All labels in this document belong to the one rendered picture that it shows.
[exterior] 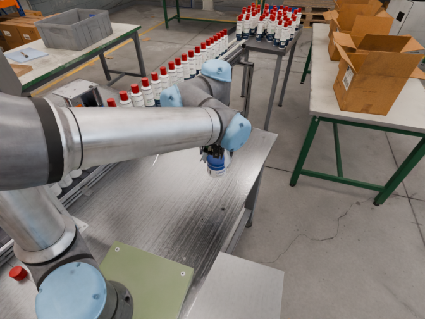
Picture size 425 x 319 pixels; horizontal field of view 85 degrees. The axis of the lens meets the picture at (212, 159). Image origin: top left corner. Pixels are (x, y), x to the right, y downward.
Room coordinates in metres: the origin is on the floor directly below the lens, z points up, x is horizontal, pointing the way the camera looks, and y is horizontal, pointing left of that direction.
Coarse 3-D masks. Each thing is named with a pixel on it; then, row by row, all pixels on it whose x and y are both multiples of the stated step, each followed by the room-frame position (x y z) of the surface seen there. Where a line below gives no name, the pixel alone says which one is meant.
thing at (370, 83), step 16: (352, 64) 1.60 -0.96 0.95; (368, 64) 1.27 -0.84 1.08; (384, 64) 1.25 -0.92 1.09; (400, 64) 1.23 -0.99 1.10; (416, 64) 1.22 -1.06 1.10; (336, 80) 1.58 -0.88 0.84; (352, 80) 1.30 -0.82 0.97; (368, 80) 1.27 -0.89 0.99; (384, 80) 1.25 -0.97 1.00; (400, 80) 1.24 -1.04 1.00; (336, 96) 1.45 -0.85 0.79; (352, 96) 1.28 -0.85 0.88; (368, 96) 1.26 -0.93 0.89; (384, 96) 1.25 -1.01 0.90; (368, 112) 1.25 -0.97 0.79; (384, 112) 1.23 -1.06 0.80
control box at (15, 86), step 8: (0, 48) 0.60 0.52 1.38; (0, 56) 0.57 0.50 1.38; (0, 64) 0.54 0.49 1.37; (8, 64) 0.59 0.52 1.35; (0, 72) 0.51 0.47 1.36; (8, 72) 0.56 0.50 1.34; (0, 80) 0.48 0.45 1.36; (8, 80) 0.52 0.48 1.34; (16, 80) 0.58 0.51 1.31; (8, 88) 0.49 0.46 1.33; (16, 88) 0.54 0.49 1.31
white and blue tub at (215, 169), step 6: (210, 156) 0.60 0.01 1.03; (210, 162) 0.57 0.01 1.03; (216, 162) 0.57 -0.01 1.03; (222, 162) 0.57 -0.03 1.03; (210, 168) 0.56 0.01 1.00; (216, 168) 0.55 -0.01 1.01; (222, 168) 0.56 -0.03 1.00; (210, 174) 0.56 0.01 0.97; (216, 174) 0.55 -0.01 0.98; (222, 174) 0.56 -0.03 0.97
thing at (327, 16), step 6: (372, 0) 2.75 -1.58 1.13; (378, 6) 2.52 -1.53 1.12; (324, 12) 2.88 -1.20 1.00; (336, 12) 2.75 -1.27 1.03; (372, 12) 2.57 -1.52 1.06; (324, 18) 2.64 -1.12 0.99; (330, 18) 2.59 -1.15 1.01; (336, 18) 2.71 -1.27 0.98; (330, 30) 2.81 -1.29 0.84; (330, 36) 2.73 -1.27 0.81
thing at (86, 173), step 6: (90, 168) 0.68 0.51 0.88; (96, 168) 0.68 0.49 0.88; (84, 174) 0.65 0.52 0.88; (78, 180) 0.61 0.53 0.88; (72, 186) 0.58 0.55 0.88; (66, 192) 0.55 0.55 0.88; (60, 198) 0.53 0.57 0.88; (0, 228) 0.40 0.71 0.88; (0, 234) 0.38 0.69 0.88; (6, 234) 0.38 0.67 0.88; (0, 240) 0.36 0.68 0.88; (6, 240) 0.36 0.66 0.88; (0, 246) 0.34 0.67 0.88
